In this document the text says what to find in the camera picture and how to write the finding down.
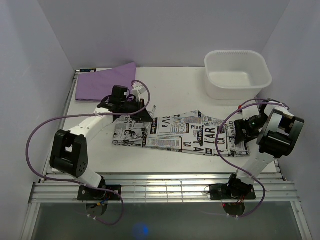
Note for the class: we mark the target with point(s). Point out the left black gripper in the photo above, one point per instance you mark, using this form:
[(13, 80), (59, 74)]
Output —
[(143, 115)]

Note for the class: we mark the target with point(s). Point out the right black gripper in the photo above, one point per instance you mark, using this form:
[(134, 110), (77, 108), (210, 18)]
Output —
[(239, 137)]

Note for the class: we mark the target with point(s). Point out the newspaper print trousers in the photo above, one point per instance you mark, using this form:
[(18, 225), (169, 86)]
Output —
[(191, 132)]

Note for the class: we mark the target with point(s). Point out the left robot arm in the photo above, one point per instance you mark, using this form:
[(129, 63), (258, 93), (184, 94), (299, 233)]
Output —
[(69, 153)]

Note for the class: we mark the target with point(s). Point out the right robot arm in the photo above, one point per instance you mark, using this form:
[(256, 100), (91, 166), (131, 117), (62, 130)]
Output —
[(276, 132)]

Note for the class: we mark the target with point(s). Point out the folded purple trousers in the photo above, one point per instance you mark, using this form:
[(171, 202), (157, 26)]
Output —
[(95, 86)]

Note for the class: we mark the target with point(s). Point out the white plastic basket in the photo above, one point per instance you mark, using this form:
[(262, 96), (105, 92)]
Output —
[(235, 74)]

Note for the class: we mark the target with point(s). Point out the dark label sticker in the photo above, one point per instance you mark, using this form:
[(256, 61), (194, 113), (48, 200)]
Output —
[(87, 70)]

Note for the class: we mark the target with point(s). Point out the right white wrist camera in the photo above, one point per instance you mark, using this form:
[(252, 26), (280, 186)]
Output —
[(248, 111)]

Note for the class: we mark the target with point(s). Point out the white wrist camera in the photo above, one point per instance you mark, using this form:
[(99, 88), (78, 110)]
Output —
[(248, 111), (138, 90)]

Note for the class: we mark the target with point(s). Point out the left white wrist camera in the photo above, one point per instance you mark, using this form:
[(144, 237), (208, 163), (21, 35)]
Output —
[(138, 90)]

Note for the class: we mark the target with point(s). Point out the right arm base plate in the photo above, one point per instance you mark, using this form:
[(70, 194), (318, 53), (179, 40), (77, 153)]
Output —
[(220, 193)]

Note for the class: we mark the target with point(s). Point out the aluminium rail frame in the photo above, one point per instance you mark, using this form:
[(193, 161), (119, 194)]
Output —
[(176, 188)]

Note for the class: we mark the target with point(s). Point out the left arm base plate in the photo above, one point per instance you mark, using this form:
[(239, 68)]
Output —
[(88, 194)]

